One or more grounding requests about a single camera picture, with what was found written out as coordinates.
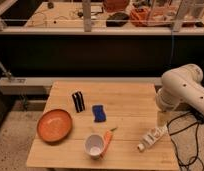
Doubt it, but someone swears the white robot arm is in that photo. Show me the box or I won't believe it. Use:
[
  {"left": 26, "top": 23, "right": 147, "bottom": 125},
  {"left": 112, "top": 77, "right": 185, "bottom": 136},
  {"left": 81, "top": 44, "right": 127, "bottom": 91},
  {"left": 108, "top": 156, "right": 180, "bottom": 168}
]
[{"left": 156, "top": 64, "right": 204, "bottom": 115}]

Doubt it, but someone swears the black white striped eraser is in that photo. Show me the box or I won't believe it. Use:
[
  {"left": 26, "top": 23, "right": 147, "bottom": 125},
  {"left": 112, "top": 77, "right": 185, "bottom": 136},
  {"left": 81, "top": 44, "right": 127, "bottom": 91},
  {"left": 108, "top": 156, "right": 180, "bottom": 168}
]
[{"left": 72, "top": 91, "right": 85, "bottom": 113}]

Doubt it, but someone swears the blue sponge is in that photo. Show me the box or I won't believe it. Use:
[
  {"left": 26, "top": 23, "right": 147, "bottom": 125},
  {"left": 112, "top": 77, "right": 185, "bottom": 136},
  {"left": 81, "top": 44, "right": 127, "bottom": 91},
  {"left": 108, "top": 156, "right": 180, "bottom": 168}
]
[{"left": 92, "top": 105, "right": 106, "bottom": 122}]

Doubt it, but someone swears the orange toy carrot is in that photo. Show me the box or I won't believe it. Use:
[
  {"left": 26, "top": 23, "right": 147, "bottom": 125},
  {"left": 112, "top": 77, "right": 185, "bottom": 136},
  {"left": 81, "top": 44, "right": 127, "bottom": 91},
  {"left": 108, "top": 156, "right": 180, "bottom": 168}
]
[{"left": 101, "top": 128, "right": 116, "bottom": 157}]

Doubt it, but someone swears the white cup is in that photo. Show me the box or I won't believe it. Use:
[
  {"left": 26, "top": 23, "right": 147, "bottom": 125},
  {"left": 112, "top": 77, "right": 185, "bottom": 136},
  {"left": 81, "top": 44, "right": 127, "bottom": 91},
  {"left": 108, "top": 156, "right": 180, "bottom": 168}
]
[{"left": 84, "top": 134, "right": 104, "bottom": 159}]

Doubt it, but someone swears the orange plate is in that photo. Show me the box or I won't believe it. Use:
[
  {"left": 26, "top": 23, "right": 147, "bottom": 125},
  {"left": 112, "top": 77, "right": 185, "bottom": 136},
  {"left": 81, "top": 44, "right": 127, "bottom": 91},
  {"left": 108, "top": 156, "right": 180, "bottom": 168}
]
[{"left": 37, "top": 109, "right": 73, "bottom": 143}]

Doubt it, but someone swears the black bowl on bench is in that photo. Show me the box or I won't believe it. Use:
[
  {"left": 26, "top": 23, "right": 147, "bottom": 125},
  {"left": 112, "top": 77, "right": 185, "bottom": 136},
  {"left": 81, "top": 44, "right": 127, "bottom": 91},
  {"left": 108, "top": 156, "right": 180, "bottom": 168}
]
[{"left": 106, "top": 12, "right": 129, "bottom": 27}]

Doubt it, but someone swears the white tube bottle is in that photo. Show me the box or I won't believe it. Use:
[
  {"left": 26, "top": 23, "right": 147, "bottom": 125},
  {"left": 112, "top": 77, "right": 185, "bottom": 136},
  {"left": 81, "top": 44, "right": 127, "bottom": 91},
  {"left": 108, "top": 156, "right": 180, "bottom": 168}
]
[{"left": 137, "top": 125, "right": 167, "bottom": 152}]

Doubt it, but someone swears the orange bin on bench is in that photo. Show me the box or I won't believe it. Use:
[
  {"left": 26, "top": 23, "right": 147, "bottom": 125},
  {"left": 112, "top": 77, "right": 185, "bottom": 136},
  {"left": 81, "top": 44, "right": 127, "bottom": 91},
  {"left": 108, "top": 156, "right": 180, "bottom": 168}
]
[{"left": 130, "top": 7, "right": 175, "bottom": 27}]

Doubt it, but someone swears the grey metal post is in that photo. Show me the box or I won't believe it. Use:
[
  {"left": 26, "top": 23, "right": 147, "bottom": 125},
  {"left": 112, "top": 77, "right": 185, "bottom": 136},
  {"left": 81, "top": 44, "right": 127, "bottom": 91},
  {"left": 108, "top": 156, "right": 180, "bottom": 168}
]
[{"left": 82, "top": 0, "right": 92, "bottom": 32}]

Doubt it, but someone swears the blue hanging cable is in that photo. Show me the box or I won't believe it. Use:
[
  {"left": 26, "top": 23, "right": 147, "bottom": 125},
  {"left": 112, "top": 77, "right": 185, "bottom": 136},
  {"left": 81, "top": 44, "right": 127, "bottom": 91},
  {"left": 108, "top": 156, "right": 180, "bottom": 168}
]
[{"left": 169, "top": 31, "right": 175, "bottom": 66}]

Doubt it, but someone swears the grey metal rail beam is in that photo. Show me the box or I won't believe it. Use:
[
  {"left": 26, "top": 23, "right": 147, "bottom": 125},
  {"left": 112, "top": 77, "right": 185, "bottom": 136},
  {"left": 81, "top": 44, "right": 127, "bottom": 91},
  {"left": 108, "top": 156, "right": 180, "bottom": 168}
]
[{"left": 0, "top": 77, "right": 161, "bottom": 95}]

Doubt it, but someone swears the black floor cable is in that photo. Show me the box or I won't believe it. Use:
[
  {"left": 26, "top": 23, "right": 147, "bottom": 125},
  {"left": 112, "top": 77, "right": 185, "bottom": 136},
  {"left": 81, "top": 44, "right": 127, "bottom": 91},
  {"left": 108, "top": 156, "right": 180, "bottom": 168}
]
[{"left": 166, "top": 109, "right": 204, "bottom": 171}]

